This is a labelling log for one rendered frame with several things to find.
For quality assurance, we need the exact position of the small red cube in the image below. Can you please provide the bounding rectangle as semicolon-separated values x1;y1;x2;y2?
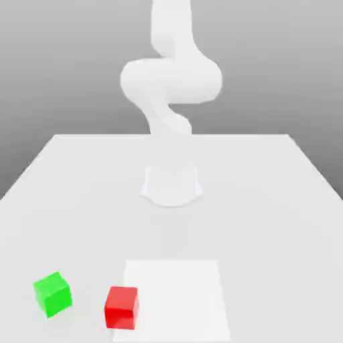
103;285;140;331

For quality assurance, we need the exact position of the small green cube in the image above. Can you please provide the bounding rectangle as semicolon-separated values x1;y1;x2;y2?
32;271;74;319

